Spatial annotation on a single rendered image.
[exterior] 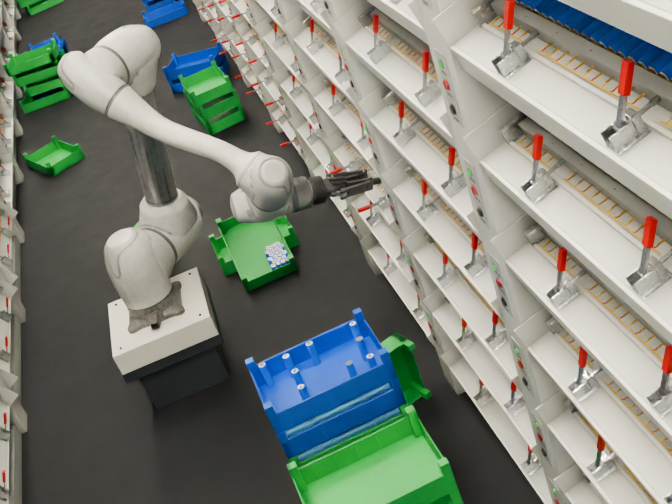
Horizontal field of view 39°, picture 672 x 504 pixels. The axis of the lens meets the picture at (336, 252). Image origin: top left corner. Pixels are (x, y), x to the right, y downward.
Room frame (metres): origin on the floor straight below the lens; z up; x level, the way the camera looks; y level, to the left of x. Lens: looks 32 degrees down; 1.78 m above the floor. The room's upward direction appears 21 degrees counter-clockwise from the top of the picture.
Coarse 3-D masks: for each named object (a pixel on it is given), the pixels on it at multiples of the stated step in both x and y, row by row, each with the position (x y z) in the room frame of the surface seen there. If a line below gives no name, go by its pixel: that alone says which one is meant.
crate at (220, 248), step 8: (280, 224) 3.21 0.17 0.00; (288, 224) 3.13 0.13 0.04; (288, 232) 3.13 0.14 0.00; (216, 240) 3.19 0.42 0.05; (288, 240) 3.02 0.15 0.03; (296, 240) 3.02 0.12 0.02; (216, 248) 3.17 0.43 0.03; (224, 248) 3.19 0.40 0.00; (224, 256) 3.13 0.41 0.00; (224, 264) 2.99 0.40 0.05; (232, 264) 2.99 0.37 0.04; (224, 272) 2.99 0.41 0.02; (232, 272) 2.99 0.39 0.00
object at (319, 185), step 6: (312, 180) 2.21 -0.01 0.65; (318, 180) 2.20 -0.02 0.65; (324, 180) 2.25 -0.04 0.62; (312, 186) 2.19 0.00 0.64; (318, 186) 2.19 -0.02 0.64; (324, 186) 2.19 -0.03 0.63; (330, 186) 2.20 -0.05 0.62; (336, 186) 2.20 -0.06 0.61; (342, 186) 2.20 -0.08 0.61; (318, 192) 2.18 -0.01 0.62; (324, 192) 2.18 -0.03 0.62; (330, 192) 2.18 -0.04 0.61; (318, 198) 2.18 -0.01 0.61; (324, 198) 2.18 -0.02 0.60
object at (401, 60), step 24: (336, 24) 1.95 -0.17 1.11; (360, 24) 1.95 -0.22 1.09; (384, 24) 1.84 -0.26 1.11; (360, 48) 1.87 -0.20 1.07; (384, 48) 1.77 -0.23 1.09; (408, 48) 1.71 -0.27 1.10; (384, 72) 1.71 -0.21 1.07; (408, 72) 1.65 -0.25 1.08; (432, 72) 1.59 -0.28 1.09; (408, 96) 1.57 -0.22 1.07; (432, 96) 1.50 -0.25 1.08; (432, 120) 1.44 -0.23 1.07
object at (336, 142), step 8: (336, 136) 2.65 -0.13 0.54; (344, 136) 2.63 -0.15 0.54; (328, 144) 2.64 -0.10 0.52; (336, 144) 2.65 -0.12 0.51; (344, 144) 2.64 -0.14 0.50; (336, 152) 2.63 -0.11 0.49; (344, 152) 2.60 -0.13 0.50; (352, 152) 2.57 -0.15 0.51; (344, 160) 2.56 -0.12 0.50; (352, 160) 2.53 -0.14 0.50; (368, 192) 2.32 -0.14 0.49; (376, 192) 2.29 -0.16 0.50; (384, 192) 2.27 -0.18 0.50; (376, 200) 2.26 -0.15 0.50; (384, 216) 2.17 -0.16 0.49; (392, 216) 2.14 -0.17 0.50; (392, 224) 2.04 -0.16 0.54
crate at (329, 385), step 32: (352, 320) 1.83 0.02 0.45; (288, 352) 1.81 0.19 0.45; (320, 352) 1.82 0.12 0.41; (352, 352) 1.78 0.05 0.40; (384, 352) 1.64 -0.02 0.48; (256, 384) 1.73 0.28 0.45; (288, 384) 1.75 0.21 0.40; (320, 384) 1.71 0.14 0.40; (352, 384) 1.62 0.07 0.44; (288, 416) 1.60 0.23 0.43
